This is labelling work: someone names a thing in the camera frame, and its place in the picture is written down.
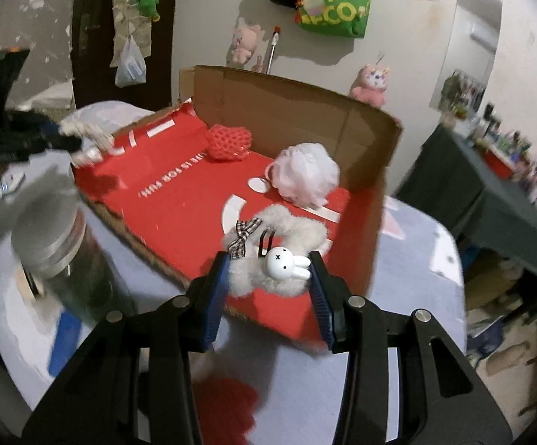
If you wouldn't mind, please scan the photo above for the dark green table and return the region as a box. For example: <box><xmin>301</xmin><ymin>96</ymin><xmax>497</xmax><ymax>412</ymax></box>
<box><xmin>396</xmin><ymin>125</ymin><xmax>537</xmax><ymax>284</ymax></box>

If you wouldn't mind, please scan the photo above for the dark wooden door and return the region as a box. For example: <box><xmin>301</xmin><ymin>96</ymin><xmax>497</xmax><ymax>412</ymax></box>
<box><xmin>70</xmin><ymin>0</ymin><xmax>177</xmax><ymax>119</ymax></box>

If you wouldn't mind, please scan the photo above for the pale pink plush toy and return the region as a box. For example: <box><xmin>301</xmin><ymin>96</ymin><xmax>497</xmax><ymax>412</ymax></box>
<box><xmin>229</xmin><ymin>17</ymin><xmax>264</xmax><ymax>66</ymax></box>

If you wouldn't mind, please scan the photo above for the pink plush toy with ears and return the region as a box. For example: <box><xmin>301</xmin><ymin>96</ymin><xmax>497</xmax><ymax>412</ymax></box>
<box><xmin>349</xmin><ymin>62</ymin><xmax>390</xmax><ymax>107</ymax></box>

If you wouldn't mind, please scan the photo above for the green tote bag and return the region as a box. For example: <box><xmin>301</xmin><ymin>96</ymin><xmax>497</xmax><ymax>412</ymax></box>
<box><xmin>295</xmin><ymin>0</ymin><xmax>375</xmax><ymax>39</ymax></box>

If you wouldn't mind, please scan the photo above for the white mesh bath pouf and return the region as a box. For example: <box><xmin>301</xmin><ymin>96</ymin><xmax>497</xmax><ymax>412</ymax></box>
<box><xmin>265</xmin><ymin>143</ymin><xmax>341</xmax><ymax>209</ymax></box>

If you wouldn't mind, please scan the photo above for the cardboard box with red lining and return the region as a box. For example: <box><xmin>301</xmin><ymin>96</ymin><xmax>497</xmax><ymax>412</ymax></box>
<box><xmin>69</xmin><ymin>65</ymin><xmax>403</xmax><ymax>350</ymax></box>

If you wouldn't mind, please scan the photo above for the beige knitted scrunchie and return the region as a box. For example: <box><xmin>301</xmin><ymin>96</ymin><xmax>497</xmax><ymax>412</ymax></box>
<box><xmin>60</xmin><ymin>118</ymin><xmax>116</xmax><ymax>168</ymax></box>

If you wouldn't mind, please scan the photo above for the glass jar with metal lid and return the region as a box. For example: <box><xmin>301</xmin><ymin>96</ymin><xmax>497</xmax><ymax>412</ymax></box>
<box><xmin>11</xmin><ymin>190</ymin><xmax>114</xmax><ymax>318</ymax></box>

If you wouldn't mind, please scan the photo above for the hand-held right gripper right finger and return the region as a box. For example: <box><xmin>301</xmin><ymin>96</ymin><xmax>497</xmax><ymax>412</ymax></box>
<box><xmin>308</xmin><ymin>250</ymin><xmax>513</xmax><ymax>445</ymax></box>

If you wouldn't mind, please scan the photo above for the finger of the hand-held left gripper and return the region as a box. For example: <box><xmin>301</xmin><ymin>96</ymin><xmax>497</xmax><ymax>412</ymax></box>
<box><xmin>4</xmin><ymin>110</ymin><xmax>63</xmax><ymax>137</ymax></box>
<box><xmin>0</xmin><ymin>135</ymin><xmax>83</xmax><ymax>164</ymax></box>

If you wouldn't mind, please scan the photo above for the green plush toy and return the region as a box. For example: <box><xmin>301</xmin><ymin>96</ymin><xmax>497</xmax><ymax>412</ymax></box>
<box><xmin>133</xmin><ymin>0</ymin><xmax>161</xmax><ymax>23</ymax></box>

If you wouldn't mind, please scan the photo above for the wall mirror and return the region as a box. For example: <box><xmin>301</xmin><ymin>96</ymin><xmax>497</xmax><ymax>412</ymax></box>
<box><xmin>428</xmin><ymin>0</ymin><xmax>503</xmax><ymax>113</ymax></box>

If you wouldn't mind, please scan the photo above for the red foam net sleeve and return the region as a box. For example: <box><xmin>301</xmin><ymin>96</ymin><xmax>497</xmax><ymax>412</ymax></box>
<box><xmin>205</xmin><ymin>124</ymin><xmax>253</xmax><ymax>163</ymax></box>

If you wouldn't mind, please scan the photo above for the white fluffy bunny hair clip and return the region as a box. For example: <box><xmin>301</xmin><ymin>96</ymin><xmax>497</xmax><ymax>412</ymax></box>
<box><xmin>222</xmin><ymin>204</ymin><xmax>329</xmax><ymax>298</ymax></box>

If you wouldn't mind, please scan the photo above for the long-handled brush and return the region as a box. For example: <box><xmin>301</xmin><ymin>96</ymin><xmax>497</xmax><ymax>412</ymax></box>
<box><xmin>266</xmin><ymin>25</ymin><xmax>282</xmax><ymax>75</ymax></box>

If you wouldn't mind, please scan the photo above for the translucent plastic bag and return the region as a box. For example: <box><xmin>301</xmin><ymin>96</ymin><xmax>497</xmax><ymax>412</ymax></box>
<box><xmin>115</xmin><ymin>34</ymin><xmax>147</xmax><ymax>88</ymax></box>

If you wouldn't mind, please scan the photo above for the row of small bottles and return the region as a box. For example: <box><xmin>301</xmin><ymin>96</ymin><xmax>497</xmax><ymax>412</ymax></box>
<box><xmin>440</xmin><ymin>102</ymin><xmax>537</xmax><ymax>237</ymax></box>

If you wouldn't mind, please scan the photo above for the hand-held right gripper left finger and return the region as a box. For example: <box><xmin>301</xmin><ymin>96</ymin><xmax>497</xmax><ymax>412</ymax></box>
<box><xmin>20</xmin><ymin>250</ymin><xmax>232</xmax><ymax>445</ymax></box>

